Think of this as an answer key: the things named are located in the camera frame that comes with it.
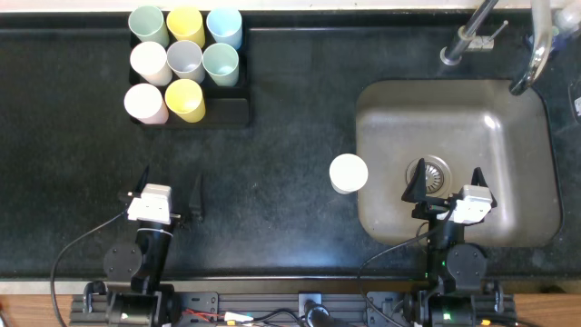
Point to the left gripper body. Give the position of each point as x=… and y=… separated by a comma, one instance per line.
x=180, y=218

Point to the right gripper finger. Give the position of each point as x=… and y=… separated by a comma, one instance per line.
x=479, y=177
x=416, y=186

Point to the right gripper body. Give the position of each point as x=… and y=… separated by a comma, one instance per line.
x=426, y=209

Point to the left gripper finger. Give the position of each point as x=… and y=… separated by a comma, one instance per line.
x=143, y=179
x=196, y=200

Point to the white cup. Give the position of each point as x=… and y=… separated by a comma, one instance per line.
x=348, y=172
x=148, y=59

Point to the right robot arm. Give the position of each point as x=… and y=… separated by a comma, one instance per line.
x=465, y=265

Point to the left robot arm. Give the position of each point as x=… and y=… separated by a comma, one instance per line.
x=154, y=254

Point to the steel sink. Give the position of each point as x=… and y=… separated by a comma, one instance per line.
x=499, y=150

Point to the pink cup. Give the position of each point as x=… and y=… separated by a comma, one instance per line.
x=143, y=102

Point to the yellow cup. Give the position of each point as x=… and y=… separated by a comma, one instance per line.
x=183, y=97
x=184, y=22

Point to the black tray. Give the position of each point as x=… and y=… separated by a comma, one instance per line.
x=227, y=111

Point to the grey cup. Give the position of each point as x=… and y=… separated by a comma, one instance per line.
x=184, y=57

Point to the green cup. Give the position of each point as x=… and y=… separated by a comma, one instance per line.
x=220, y=60
x=147, y=22

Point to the steel tap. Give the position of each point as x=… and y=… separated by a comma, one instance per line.
x=542, y=45

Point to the blue soap bottle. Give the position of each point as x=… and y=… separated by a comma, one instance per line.
x=561, y=40

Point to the blue cup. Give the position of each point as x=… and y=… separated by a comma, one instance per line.
x=224, y=23

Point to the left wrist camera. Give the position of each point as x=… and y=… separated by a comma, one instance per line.
x=150, y=204

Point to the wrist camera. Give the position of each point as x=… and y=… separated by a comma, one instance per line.
x=150, y=204
x=472, y=204

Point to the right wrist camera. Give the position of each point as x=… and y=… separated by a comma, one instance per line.
x=472, y=204

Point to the mounting rail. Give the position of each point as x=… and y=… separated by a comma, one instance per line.
x=272, y=309

